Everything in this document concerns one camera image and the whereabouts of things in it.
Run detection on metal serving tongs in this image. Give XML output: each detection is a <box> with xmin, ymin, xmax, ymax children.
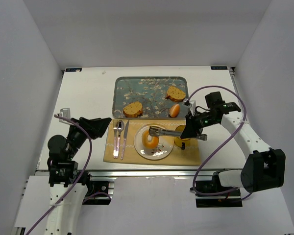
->
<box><xmin>149</xmin><ymin>126</ymin><xmax>208</xmax><ymax>141</ymax></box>

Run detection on orange glazed bagel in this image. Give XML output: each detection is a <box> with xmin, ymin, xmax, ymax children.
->
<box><xmin>142</xmin><ymin>130</ymin><xmax>159</xmax><ymax>149</ymax></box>

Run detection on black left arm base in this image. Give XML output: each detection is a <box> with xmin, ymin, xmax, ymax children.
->
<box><xmin>72</xmin><ymin>171</ymin><xmax>112</xmax><ymax>205</ymax></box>

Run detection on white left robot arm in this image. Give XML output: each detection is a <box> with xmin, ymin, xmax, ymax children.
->
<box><xmin>43</xmin><ymin>116</ymin><xmax>111</xmax><ymax>235</ymax></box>

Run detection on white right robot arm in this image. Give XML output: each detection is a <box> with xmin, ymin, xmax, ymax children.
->
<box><xmin>181</xmin><ymin>92</ymin><xmax>286</xmax><ymax>196</ymax></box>

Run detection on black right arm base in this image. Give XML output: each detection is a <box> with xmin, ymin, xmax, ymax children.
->
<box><xmin>190</xmin><ymin>172</ymin><xmax>243</xmax><ymax>208</ymax></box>

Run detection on small orange bread roll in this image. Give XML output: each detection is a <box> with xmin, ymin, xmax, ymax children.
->
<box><xmin>169</xmin><ymin>104</ymin><xmax>180</xmax><ymax>118</ymax></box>

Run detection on right bread slice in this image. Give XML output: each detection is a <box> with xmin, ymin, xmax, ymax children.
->
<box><xmin>165</xmin><ymin>86</ymin><xmax>186</xmax><ymax>102</ymax></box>

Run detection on bread slice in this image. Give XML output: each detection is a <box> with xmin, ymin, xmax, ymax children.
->
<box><xmin>123</xmin><ymin>101</ymin><xmax>143</xmax><ymax>118</ymax></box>
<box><xmin>165</xmin><ymin>86</ymin><xmax>186</xmax><ymax>102</ymax></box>

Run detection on left bread slice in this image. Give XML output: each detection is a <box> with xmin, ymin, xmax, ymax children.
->
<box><xmin>123</xmin><ymin>101</ymin><xmax>143</xmax><ymax>118</ymax></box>

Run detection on yellow mug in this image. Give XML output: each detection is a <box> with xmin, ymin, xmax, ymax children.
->
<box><xmin>174</xmin><ymin>125</ymin><xmax>191</xmax><ymax>150</ymax></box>

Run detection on silver fork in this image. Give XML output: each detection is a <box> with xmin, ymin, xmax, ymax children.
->
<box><xmin>113</xmin><ymin>119</ymin><xmax>119</xmax><ymax>158</ymax></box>

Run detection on silver spoon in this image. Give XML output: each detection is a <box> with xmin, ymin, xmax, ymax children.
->
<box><xmin>114</xmin><ymin>120</ymin><xmax>124</xmax><ymax>158</ymax></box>

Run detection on yellow cloth placemat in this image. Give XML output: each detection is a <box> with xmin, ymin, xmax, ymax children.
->
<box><xmin>103</xmin><ymin>119</ymin><xmax>200</xmax><ymax>166</ymax></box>

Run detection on white and yellow plate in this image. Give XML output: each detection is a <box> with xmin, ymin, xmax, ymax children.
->
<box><xmin>134</xmin><ymin>123</ymin><xmax>174</xmax><ymax>161</ymax></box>

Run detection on silver table knife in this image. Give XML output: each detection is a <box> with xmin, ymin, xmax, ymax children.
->
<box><xmin>121</xmin><ymin>121</ymin><xmax>130</xmax><ymax>160</ymax></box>

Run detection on blue floral serving tray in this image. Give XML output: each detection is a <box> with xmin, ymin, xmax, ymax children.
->
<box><xmin>112</xmin><ymin>76</ymin><xmax>189</xmax><ymax>119</ymax></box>

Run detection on right blue corner label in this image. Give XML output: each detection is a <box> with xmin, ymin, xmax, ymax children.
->
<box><xmin>210</xmin><ymin>66</ymin><xmax>228</xmax><ymax>70</ymax></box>

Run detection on blue corner label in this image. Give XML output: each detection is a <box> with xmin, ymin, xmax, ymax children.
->
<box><xmin>210</xmin><ymin>66</ymin><xmax>228</xmax><ymax>70</ymax></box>
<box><xmin>65</xmin><ymin>68</ymin><xmax>82</xmax><ymax>72</ymax></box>

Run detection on left blue corner label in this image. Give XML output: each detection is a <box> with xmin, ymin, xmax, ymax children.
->
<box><xmin>65</xmin><ymin>68</ymin><xmax>82</xmax><ymax>72</ymax></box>

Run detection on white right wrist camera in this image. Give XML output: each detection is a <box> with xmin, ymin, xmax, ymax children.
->
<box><xmin>183</xmin><ymin>99</ymin><xmax>196</xmax><ymax>115</ymax></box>

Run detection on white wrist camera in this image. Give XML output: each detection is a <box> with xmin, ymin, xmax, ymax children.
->
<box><xmin>58</xmin><ymin>108</ymin><xmax>71</xmax><ymax>119</ymax></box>
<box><xmin>183</xmin><ymin>99</ymin><xmax>196</xmax><ymax>115</ymax></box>

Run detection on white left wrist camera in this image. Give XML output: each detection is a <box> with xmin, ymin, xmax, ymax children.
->
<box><xmin>58</xmin><ymin>108</ymin><xmax>71</xmax><ymax>119</ymax></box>

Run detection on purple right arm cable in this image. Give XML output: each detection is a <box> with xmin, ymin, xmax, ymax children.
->
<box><xmin>187</xmin><ymin>85</ymin><xmax>254</xmax><ymax>201</ymax></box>

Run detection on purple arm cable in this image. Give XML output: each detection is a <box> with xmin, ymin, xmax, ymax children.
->
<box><xmin>25</xmin><ymin>114</ymin><xmax>93</xmax><ymax>235</ymax></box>
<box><xmin>187</xmin><ymin>85</ymin><xmax>254</xmax><ymax>201</ymax></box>

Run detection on aluminium table front rail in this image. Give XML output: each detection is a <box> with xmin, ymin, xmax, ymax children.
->
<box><xmin>34</xmin><ymin>168</ymin><xmax>250</xmax><ymax>177</ymax></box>

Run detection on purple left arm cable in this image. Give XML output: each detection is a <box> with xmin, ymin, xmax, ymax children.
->
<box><xmin>25</xmin><ymin>114</ymin><xmax>93</xmax><ymax>235</ymax></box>

